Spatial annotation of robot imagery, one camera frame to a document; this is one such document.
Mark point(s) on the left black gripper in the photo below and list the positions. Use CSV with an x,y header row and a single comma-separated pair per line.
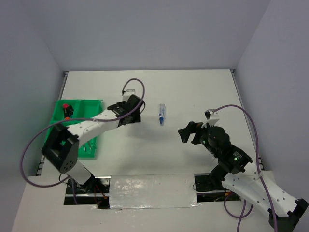
x,y
136,117

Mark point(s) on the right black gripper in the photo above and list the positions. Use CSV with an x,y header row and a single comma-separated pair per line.
x,y
192,127

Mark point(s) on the clear glue bottle blue cap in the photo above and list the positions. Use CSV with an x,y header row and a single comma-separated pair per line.
x,y
162,109

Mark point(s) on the pink-capped black highlighter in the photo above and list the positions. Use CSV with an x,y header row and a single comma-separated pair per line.
x,y
64,110

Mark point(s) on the blue-capped black highlighter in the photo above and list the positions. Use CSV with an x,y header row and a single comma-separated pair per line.
x,y
70,110

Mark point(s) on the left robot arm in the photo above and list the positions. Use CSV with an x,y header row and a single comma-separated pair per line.
x,y
63,143

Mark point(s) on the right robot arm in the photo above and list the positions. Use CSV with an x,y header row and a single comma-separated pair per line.
x,y
237,172

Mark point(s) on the green four-compartment plastic bin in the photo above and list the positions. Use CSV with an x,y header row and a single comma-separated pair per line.
x,y
82,108

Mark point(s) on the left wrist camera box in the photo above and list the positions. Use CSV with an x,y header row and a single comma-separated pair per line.
x,y
127,93

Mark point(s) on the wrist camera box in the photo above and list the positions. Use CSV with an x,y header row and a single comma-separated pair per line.
x,y
127,93
212,118

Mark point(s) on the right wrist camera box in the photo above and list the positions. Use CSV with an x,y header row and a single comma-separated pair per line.
x,y
212,118

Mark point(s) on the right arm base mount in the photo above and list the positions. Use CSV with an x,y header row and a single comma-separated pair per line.
x,y
207,191

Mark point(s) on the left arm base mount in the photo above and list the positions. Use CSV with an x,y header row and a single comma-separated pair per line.
x,y
98,196

